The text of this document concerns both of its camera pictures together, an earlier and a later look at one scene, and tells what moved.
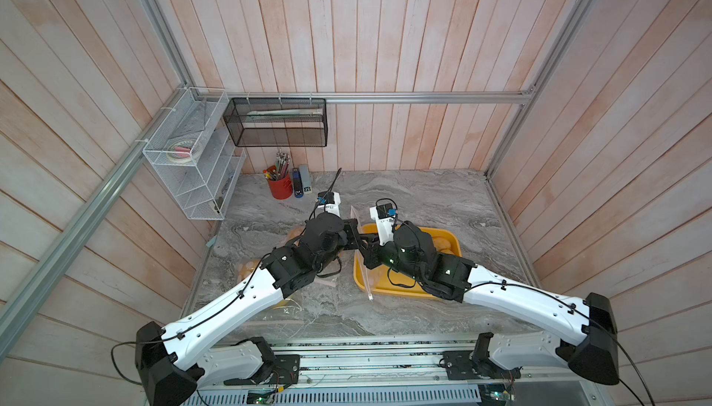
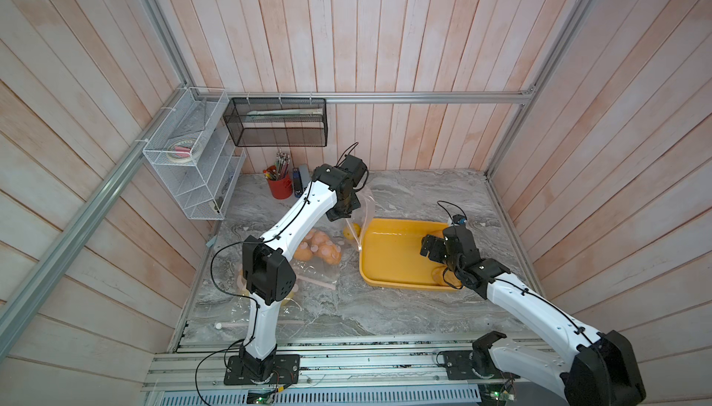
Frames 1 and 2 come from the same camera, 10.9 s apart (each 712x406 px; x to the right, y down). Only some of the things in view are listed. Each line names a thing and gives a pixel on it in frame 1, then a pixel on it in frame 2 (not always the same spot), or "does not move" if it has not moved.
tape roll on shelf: (180, 150) does not move
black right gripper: (375, 248) to (438, 244)
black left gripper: (349, 228) to (333, 215)
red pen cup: (282, 188) does not move
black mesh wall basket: (278, 121) does not move
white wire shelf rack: (187, 145) does not move
